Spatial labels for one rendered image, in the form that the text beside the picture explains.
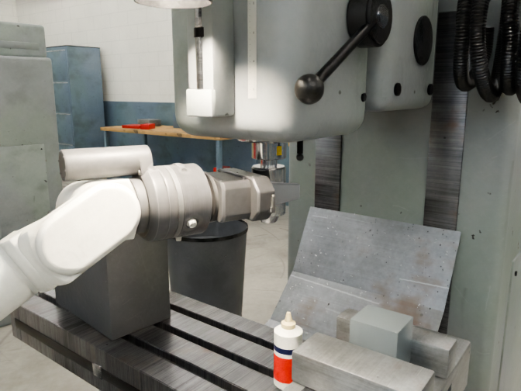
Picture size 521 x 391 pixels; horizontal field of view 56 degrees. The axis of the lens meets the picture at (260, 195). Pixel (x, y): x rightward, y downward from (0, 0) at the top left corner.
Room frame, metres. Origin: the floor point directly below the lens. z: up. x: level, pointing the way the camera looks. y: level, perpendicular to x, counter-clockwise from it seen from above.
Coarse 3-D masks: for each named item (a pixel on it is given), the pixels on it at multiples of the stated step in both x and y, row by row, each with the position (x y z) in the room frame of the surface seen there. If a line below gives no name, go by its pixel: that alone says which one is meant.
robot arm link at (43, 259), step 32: (96, 192) 0.47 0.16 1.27; (128, 192) 0.49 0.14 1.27; (32, 224) 0.46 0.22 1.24; (64, 224) 0.45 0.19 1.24; (96, 224) 0.47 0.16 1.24; (128, 224) 0.48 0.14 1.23; (32, 256) 0.44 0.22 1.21; (64, 256) 0.45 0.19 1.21; (96, 256) 0.46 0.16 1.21; (32, 288) 0.45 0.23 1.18
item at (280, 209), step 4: (268, 176) 0.63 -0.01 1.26; (272, 176) 0.63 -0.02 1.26; (276, 176) 0.63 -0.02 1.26; (280, 176) 0.63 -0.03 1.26; (284, 176) 0.64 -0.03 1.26; (272, 180) 0.63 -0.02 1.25; (276, 180) 0.63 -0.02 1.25; (280, 180) 0.63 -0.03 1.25; (284, 180) 0.64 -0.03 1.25; (280, 204) 0.63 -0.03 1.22; (284, 204) 0.64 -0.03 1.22; (276, 208) 0.63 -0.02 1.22; (280, 208) 0.63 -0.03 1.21; (284, 208) 0.64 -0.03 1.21; (276, 212) 0.63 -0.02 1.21; (280, 212) 0.63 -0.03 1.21; (284, 212) 0.64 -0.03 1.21; (272, 216) 0.63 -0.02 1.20
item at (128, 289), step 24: (144, 240) 0.79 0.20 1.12; (96, 264) 0.76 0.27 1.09; (120, 264) 0.76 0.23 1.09; (144, 264) 0.79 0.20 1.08; (72, 288) 0.83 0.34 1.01; (96, 288) 0.77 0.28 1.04; (120, 288) 0.75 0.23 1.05; (144, 288) 0.79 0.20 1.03; (168, 288) 0.82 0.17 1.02; (72, 312) 0.84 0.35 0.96; (96, 312) 0.77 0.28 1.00; (120, 312) 0.75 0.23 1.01; (144, 312) 0.78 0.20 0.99; (168, 312) 0.82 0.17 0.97; (120, 336) 0.75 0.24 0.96
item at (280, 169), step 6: (252, 168) 0.64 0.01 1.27; (258, 168) 0.63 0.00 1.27; (264, 168) 0.63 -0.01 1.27; (270, 168) 0.63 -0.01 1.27; (276, 168) 0.63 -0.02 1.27; (282, 168) 0.64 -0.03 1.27; (258, 174) 0.63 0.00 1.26; (264, 174) 0.63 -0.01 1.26; (270, 174) 0.63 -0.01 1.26; (276, 174) 0.63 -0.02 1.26; (282, 174) 0.64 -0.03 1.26
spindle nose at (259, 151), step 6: (252, 144) 0.64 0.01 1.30; (258, 144) 0.63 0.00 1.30; (264, 144) 0.63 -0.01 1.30; (270, 144) 0.63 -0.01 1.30; (276, 144) 0.63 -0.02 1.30; (282, 144) 0.63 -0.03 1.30; (252, 150) 0.64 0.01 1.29; (258, 150) 0.63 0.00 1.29; (264, 150) 0.63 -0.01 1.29; (270, 150) 0.63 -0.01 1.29; (276, 150) 0.63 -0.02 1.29; (282, 150) 0.63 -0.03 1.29; (252, 156) 0.64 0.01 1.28; (258, 156) 0.63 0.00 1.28; (264, 156) 0.63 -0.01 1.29; (270, 156) 0.63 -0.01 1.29; (276, 156) 0.63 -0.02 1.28; (282, 156) 0.63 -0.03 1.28
